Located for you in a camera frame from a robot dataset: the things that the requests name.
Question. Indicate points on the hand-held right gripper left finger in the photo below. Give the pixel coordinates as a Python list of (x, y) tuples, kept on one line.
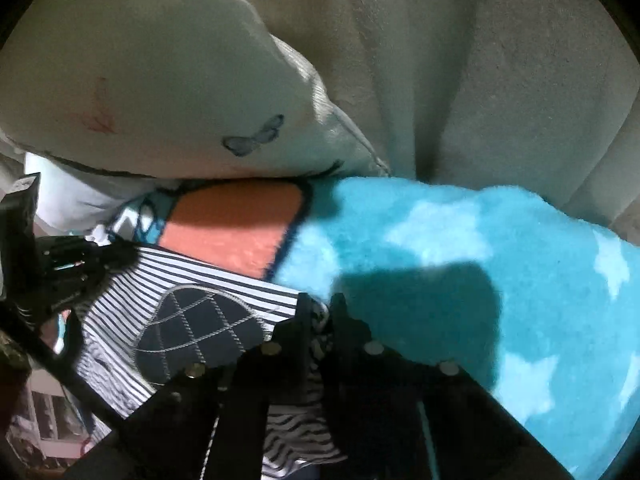
[(303, 316)]

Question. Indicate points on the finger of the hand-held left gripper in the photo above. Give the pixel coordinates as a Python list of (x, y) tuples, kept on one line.
[(85, 262)]

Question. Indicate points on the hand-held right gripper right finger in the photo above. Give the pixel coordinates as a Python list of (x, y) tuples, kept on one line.
[(339, 318)]

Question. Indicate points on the striped pants with dark patch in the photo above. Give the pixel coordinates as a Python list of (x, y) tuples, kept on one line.
[(150, 285)]

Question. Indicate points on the white cloth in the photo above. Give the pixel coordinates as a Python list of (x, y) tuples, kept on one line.
[(75, 195)]

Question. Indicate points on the orange printed blanket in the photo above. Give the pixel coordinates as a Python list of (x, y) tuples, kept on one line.
[(230, 225)]

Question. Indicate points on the blue star print blanket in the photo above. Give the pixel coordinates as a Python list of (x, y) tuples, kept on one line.
[(440, 240)]

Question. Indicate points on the white butterfly print pillow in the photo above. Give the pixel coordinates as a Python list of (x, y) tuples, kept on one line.
[(150, 85)]

